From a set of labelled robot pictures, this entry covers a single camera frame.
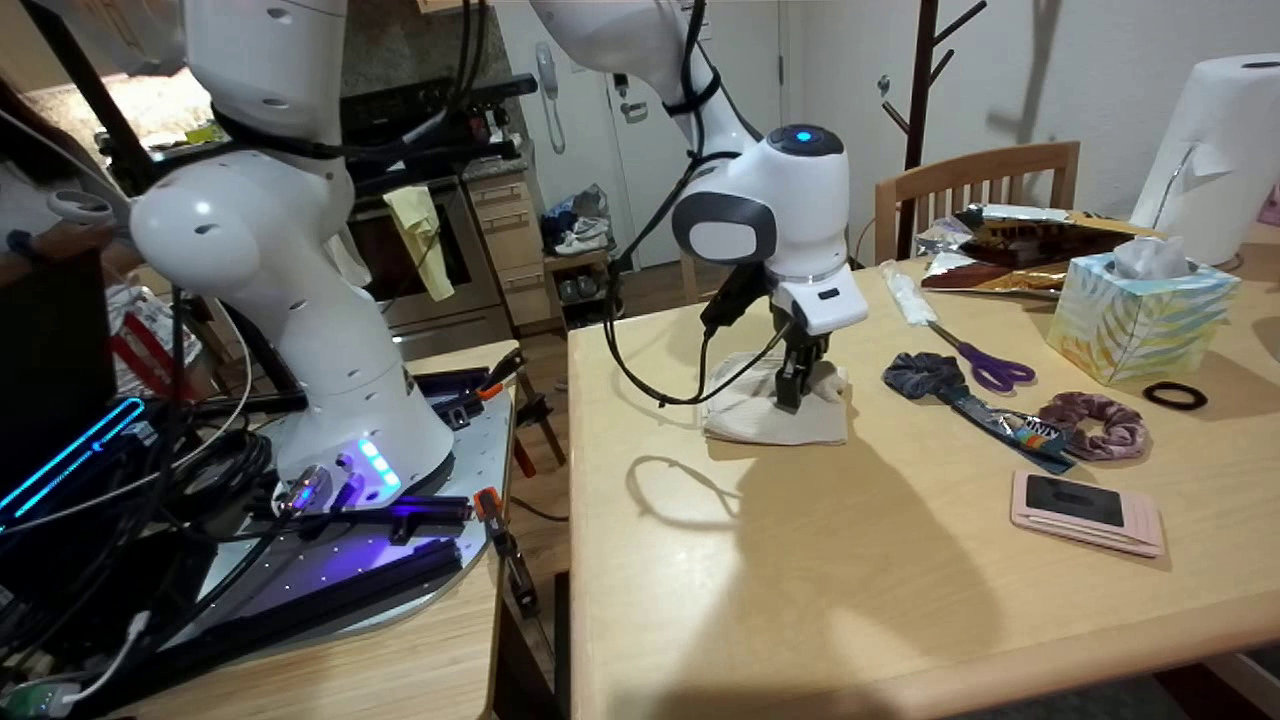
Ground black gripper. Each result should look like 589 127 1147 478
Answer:
767 302 837 414

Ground beige cloth towel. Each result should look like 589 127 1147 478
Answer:
695 367 854 447

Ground white paper towel roll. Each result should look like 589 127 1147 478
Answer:
1127 52 1280 266

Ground long white paper wrapper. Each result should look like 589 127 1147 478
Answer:
878 265 951 330

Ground silver foil snack bag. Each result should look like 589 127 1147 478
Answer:
917 245 1073 301

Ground pair of shoes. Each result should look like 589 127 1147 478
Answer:
541 184 618 260

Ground light wooden slat-back chair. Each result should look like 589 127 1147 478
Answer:
868 137 1082 266

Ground brown snack bag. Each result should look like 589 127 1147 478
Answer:
946 194 1160 272

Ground dark brown coat rack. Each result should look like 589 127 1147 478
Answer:
894 0 999 265

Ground pink-cased phone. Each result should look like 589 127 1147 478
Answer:
1002 463 1172 563

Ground striped tissue box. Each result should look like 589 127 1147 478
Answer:
1049 234 1244 392

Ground yellow-green hanging cloth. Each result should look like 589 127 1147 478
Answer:
378 178 461 308

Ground grey robot mounting plate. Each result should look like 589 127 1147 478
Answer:
128 372 529 649

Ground black control box blue light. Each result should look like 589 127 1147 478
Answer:
0 386 150 527

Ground black laptop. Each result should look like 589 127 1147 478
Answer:
0 245 121 458

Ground black stand pole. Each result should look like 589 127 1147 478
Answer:
15 0 159 212

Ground seated person grey shirt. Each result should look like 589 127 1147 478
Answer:
0 156 128 272

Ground wrist-mounted camera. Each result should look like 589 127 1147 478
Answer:
776 266 872 341

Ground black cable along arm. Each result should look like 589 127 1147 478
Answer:
595 0 790 410

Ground purple-handled scissors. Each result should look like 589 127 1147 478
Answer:
924 315 1044 398

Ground orange-handled clamp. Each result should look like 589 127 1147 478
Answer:
468 483 543 619
468 342 531 405

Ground black hair tie ring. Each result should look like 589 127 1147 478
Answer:
1141 376 1213 414

